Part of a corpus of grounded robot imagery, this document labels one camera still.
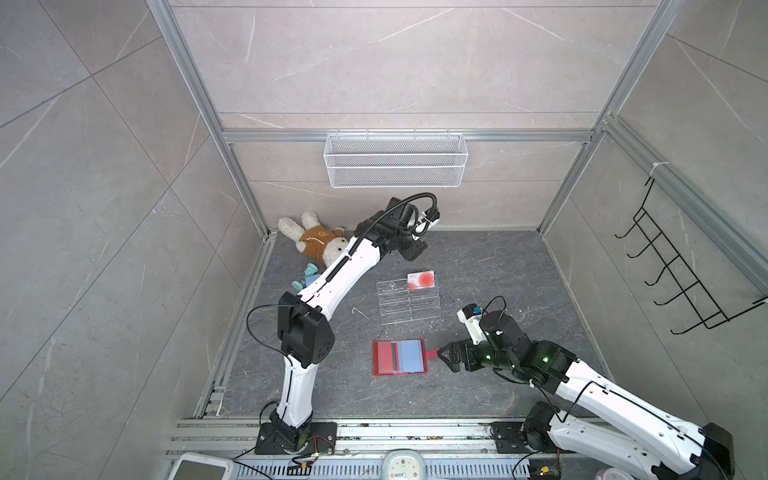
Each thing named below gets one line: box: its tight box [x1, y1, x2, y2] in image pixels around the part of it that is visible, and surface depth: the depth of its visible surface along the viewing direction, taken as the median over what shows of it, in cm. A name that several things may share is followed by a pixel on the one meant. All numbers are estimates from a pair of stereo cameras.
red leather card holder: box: [373, 339, 440, 377], surface depth 88 cm
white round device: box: [381, 448, 426, 480], surface depth 69 cm
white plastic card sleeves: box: [397, 340, 424, 373], surface depth 88 cm
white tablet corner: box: [167, 452, 235, 480], surface depth 67 cm
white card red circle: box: [407, 270, 435, 291], surface depth 96 cm
